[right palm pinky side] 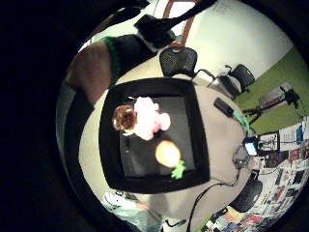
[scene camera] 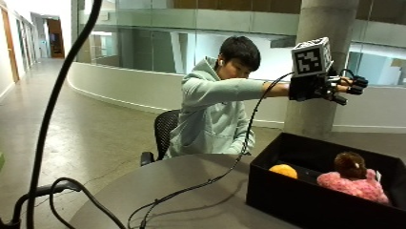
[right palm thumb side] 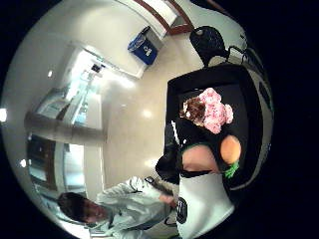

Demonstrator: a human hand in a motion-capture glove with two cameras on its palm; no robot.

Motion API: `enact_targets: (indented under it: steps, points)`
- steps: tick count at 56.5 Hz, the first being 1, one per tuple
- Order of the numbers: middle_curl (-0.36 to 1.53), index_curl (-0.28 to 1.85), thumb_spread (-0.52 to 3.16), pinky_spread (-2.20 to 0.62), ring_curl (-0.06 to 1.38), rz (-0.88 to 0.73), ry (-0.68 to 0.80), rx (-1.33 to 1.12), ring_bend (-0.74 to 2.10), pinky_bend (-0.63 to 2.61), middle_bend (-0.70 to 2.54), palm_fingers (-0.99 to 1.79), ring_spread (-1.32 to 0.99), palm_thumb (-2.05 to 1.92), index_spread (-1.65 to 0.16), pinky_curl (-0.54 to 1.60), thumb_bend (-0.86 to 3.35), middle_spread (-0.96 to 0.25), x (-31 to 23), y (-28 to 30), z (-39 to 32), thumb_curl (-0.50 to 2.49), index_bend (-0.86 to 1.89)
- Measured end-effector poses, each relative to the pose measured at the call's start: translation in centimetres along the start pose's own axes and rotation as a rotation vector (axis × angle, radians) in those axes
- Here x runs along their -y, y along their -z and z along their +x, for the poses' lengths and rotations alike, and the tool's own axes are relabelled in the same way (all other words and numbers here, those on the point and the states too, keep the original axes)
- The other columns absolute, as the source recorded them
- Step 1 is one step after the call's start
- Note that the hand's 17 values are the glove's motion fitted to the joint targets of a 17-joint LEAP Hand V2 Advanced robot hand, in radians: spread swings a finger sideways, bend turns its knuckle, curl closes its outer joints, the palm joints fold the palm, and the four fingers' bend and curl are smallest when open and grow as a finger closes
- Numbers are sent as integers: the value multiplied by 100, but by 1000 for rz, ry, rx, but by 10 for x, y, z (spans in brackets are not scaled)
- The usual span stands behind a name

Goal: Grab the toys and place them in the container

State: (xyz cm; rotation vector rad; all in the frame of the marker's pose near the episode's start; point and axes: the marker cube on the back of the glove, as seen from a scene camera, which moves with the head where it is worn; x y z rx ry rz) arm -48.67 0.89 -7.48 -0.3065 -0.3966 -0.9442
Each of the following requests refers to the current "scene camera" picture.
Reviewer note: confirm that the brown soft toy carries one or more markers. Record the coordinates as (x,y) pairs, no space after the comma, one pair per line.
(349,164)

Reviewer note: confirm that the black mesh office chair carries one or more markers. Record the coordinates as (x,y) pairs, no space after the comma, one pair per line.
(162,135)

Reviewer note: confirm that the white earbud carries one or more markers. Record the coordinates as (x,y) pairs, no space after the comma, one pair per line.
(221,62)

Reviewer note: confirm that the glass balustrade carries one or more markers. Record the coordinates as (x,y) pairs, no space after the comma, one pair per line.
(237,35)

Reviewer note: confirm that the orange fruit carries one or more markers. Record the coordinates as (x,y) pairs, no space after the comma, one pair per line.
(284,170)

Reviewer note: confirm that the pink soft toy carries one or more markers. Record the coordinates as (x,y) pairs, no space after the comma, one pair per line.
(354,187)

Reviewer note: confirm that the black open box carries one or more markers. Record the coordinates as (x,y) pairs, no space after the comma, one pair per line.
(313,197)

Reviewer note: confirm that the white marker cube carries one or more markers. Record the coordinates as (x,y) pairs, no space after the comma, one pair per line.
(310,58)

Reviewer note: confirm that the grey concrete pillar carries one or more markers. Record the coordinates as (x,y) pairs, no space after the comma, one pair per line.
(318,66)

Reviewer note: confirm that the brown wooden door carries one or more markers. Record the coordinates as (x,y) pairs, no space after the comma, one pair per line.
(9,44)

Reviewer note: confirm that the the person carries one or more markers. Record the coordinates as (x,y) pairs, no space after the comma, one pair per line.
(216,105)

